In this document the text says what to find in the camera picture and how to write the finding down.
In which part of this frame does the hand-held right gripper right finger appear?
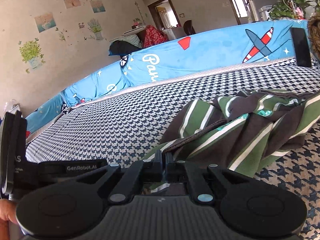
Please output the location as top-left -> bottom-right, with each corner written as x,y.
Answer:
166,152 -> 251,204

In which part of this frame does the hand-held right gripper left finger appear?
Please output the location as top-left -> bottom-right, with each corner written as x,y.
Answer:
74,150 -> 166,204

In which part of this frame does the green brown striped t-shirt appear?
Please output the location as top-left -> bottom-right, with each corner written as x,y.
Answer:
141,88 -> 320,196

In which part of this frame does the person's left hand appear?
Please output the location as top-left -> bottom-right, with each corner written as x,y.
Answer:
0,199 -> 19,223

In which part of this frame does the clear plastic bag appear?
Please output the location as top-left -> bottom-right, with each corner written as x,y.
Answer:
4,99 -> 23,117

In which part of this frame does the houndstooth sofa mat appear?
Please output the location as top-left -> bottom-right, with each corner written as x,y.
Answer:
25,57 -> 320,240

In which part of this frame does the blue printed sofa cover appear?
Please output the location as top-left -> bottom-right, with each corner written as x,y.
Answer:
25,20 -> 309,136

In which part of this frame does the black cloth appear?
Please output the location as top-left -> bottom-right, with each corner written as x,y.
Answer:
109,41 -> 142,56

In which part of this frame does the pale striped cloth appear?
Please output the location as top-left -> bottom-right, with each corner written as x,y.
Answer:
112,34 -> 142,46

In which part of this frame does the red floral garment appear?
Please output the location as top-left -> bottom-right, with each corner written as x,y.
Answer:
143,25 -> 168,48

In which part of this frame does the white dining table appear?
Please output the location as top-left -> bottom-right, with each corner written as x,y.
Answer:
164,27 -> 187,40

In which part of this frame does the dark dining chair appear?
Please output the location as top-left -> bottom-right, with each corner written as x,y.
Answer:
182,20 -> 197,36

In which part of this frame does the brown framed doorway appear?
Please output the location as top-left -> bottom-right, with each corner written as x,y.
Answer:
221,0 -> 262,25
147,0 -> 181,30

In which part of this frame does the black smartphone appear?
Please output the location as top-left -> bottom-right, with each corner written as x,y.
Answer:
290,27 -> 312,67

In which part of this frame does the green leafy houseplant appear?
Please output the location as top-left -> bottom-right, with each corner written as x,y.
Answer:
268,0 -> 313,20

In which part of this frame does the brown patterned scarf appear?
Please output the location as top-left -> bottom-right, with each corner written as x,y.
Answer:
307,12 -> 320,63

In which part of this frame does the green plant wall sticker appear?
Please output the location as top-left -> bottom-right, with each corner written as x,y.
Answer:
19,39 -> 45,70

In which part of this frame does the square flower wall picture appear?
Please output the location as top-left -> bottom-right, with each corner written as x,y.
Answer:
62,0 -> 81,9
90,0 -> 106,13
34,12 -> 56,33

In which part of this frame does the lavender pot wall sticker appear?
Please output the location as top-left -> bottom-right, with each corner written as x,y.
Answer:
87,18 -> 103,40

